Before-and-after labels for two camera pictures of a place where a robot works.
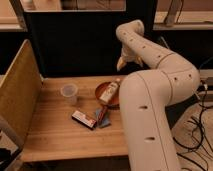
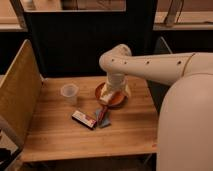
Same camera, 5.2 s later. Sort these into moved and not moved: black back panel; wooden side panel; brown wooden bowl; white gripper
Moved: white gripper
Not moved: brown wooden bowl; wooden side panel; black back panel
